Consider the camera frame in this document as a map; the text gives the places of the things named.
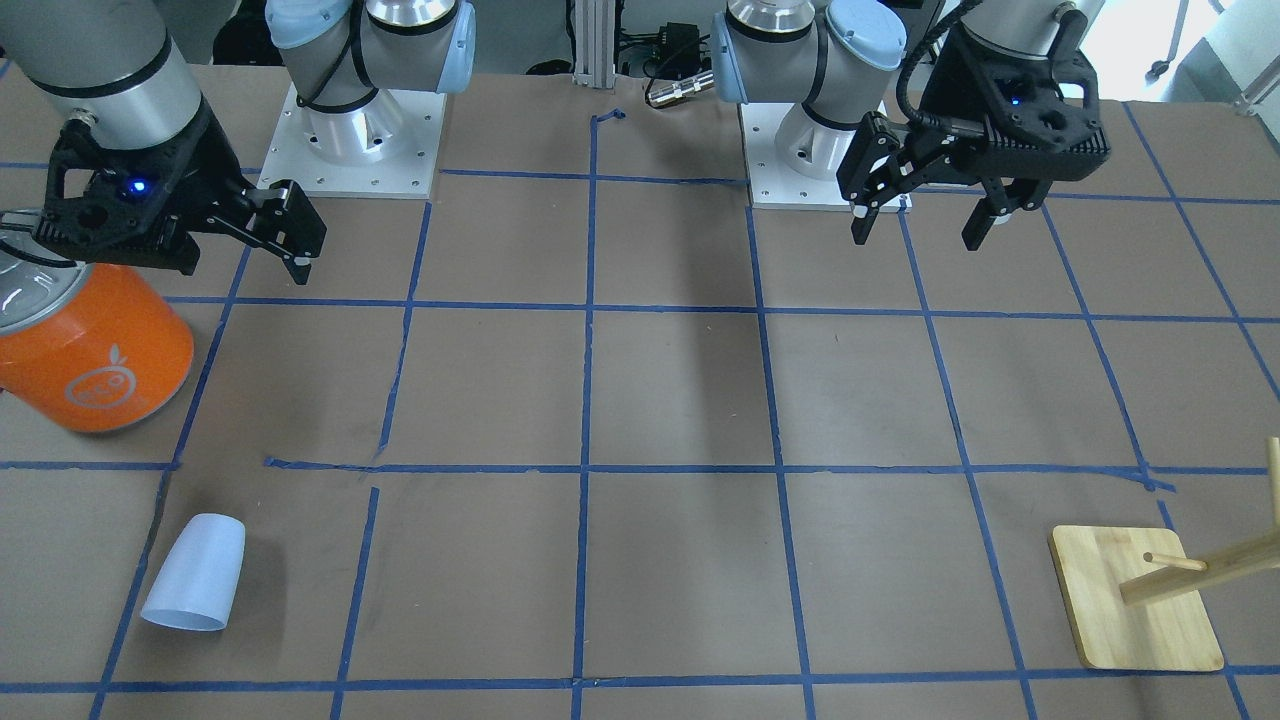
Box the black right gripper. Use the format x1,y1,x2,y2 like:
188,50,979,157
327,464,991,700
32,99,326,286

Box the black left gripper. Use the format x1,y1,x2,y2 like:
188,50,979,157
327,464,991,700
836,22,1111,251

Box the light blue plastic cup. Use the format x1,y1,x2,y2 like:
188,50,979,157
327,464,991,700
140,512,246,632

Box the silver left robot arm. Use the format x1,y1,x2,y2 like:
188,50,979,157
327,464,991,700
710,1,1111,251

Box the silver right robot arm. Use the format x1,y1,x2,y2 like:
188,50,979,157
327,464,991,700
1,1,477,284

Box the wooden cup rack stand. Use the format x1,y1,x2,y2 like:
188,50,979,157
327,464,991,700
1039,436,1277,674

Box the orange can with silver lid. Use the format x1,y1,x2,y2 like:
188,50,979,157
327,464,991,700
1,209,195,433

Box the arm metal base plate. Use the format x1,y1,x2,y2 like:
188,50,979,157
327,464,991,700
739,102,855,211
256,87,448,200

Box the aluminium frame post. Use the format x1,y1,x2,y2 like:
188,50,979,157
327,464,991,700
571,0,617,90

